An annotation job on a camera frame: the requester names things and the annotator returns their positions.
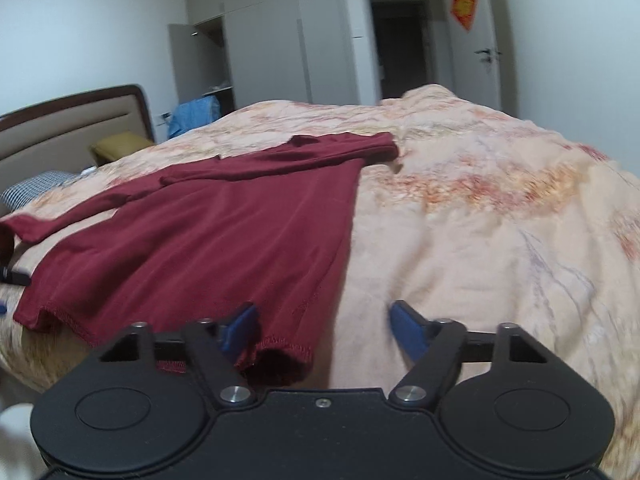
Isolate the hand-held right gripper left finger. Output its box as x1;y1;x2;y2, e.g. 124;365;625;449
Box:
98;301;261;407

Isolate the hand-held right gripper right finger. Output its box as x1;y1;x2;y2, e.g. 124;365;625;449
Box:
388;300;551;408

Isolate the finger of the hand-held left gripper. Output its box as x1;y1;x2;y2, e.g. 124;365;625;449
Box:
0;266;30;287

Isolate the dark red long-sleeve shirt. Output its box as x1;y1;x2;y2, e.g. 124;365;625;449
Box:
0;131;400;388

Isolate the checkered blue white pillow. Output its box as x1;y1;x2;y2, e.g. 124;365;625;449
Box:
0;170;83;209

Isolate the peach floral blanket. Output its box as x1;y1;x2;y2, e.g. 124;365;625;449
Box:
0;84;640;480

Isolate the beige brown-framed bed headboard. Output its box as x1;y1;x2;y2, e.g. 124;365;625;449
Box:
0;84;157;201

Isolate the olive yellow pillow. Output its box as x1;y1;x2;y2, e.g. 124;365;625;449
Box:
90;131;155;167

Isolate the blue garment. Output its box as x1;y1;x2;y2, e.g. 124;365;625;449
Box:
167;96;222;139

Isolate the white room door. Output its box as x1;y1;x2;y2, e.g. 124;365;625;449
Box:
442;0;507;111

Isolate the open grey wardrobe door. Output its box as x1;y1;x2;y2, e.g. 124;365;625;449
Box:
167;23;202;111

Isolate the grey built-in wardrobe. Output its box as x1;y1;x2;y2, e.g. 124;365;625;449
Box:
182;0;363;113

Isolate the red door decoration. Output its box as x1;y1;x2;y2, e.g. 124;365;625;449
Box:
450;0;480;32

